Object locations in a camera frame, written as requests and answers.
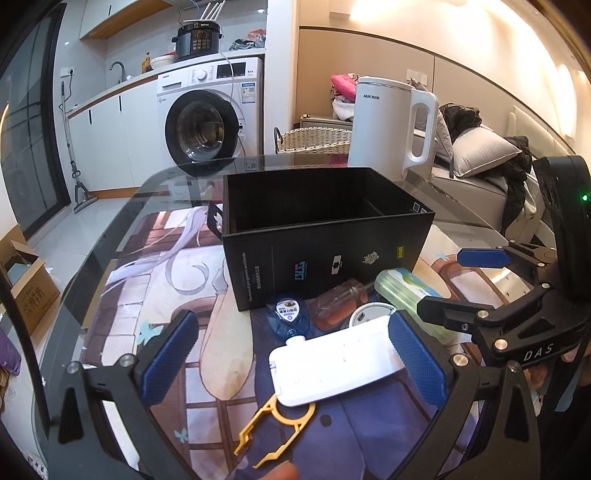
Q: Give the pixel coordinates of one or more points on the black cardboard storage box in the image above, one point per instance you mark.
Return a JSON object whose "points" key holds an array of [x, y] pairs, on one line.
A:
{"points": [[323, 258]]}

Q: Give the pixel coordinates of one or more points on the white clothes pile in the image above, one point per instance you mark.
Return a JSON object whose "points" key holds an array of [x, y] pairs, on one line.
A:
{"points": [[342, 110]]}

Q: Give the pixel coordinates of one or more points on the purple cloth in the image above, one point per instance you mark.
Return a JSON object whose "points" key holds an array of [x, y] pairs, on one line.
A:
{"points": [[9, 353]]}

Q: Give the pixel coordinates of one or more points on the blue liquid bottle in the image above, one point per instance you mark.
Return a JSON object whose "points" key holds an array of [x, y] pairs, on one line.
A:
{"points": [[288, 318]]}

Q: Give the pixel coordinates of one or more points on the white kitchen cabinet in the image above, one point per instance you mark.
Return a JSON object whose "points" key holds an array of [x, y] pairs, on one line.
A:
{"points": [[115, 138]]}

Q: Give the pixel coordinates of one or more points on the white bowl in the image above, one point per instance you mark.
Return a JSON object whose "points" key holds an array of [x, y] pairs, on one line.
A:
{"points": [[162, 61]]}

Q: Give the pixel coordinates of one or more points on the dark cloth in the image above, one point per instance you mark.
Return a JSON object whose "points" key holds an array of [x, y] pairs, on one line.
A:
{"points": [[461, 121]]}

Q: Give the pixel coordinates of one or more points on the person's right hand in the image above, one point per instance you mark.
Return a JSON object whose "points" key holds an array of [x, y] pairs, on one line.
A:
{"points": [[577, 367]]}

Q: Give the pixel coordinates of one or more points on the printed table mat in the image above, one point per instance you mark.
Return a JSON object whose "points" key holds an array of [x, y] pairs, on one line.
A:
{"points": [[221, 332]]}

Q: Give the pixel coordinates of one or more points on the wicker basket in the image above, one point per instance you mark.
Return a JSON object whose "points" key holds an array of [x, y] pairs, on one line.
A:
{"points": [[314, 138]]}

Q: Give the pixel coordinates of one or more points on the black jacket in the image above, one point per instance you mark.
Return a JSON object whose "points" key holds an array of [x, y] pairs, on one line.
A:
{"points": [[517, 180]]}

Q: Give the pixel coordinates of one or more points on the flat mop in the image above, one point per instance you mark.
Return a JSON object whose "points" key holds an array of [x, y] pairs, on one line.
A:
{"points": [[76, 175]]}

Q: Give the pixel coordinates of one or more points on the pink cloth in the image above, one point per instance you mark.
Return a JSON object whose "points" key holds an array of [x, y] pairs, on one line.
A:
{"points": [[342, 85]]}

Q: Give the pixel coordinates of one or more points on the brown cardboard box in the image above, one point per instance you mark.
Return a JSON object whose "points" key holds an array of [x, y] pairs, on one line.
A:
{"points": [[34, 290]]}

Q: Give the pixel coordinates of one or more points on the round white container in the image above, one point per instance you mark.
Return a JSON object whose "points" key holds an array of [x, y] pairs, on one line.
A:
{"points": [[364, 316]]}

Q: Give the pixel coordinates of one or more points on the white electric kettle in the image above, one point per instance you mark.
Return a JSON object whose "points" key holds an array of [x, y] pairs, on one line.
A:
{"points": [[378, 124]]}

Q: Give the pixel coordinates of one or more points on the yellow plastic tool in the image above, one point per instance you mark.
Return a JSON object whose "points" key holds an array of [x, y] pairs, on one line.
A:
{"points": [[286, 417]]}

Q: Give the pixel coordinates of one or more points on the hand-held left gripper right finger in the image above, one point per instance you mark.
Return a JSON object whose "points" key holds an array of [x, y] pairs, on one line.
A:
{"points": [[415, 360]]}

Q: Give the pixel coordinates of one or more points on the white front-load washing machine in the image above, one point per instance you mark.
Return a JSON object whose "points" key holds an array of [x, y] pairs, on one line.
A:
{"points": [[207, 115]]}

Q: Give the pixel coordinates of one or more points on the clear plastic bottle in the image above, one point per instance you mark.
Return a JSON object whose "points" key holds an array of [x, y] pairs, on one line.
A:
{"points": [[339, 302]]}

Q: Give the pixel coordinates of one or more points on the person's left hand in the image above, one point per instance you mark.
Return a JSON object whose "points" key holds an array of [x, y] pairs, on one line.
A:
{"points": [[284, 471]]}

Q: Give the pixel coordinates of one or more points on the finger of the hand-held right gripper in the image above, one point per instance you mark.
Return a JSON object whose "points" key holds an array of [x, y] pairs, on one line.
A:
{"points": [[443, 311], [482, 257]]}

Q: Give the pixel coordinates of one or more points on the black electric pressure cooker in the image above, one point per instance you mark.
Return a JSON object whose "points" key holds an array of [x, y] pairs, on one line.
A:
{"points": [[196, 41]]}

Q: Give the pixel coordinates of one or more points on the dark kitchen faucet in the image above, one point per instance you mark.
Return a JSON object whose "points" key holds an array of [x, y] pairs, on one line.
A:
{"points": [[121, 69]]}

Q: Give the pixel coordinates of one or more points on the grey sofa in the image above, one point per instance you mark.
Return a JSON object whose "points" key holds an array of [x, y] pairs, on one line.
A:
{"points": [[475, 194]]}

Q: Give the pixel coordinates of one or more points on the grey pillow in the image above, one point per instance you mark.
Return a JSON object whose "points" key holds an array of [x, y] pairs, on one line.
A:
{"points": [[485, 150]]}

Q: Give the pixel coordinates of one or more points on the white bottle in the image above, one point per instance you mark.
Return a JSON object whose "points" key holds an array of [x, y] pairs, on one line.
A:
{"points": [[332, 364]]}

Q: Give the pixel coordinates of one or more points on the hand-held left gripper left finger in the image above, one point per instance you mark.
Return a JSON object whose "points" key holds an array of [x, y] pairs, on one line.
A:
{"points": [[171, 355]]}

